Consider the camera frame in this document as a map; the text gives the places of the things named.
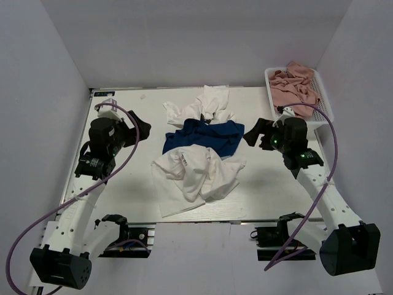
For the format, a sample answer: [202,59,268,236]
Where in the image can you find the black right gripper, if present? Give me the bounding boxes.
[243,118,290,154]

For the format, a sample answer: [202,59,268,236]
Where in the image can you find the blue t shirt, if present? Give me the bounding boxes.
[162,119,245,157]

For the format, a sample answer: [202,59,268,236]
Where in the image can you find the white t shirt plain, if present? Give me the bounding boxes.
[163,85,236,128]

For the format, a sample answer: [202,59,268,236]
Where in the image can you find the white t shirt robot print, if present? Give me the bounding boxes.
[151,144,246,218]

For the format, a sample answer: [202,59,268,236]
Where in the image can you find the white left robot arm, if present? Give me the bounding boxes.
[29,110,151,289]

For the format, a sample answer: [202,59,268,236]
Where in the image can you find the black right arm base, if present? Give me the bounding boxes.
[250,213,316,261]

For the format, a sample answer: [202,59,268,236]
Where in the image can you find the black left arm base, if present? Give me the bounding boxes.
[94,214,155,258]

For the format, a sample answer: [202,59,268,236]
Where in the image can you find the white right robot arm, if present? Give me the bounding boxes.
[243,117,381,276]

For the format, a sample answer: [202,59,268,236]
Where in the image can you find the blue table label sticker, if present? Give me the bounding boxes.
[94,91,115,97]

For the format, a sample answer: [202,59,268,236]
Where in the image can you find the pink crumpled cloth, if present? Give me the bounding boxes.
[268,61,321,112]

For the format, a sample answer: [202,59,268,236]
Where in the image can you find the white plastic basket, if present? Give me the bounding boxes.
[265,67,334,129]

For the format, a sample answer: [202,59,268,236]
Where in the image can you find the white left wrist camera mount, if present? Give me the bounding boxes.
[96,98,122,121]

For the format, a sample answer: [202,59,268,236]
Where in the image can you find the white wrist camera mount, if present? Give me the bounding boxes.
[96,98,122,121]
[273,106,296,127]

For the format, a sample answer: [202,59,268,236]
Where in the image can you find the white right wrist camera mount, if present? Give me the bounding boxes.
[273,106,296,127]

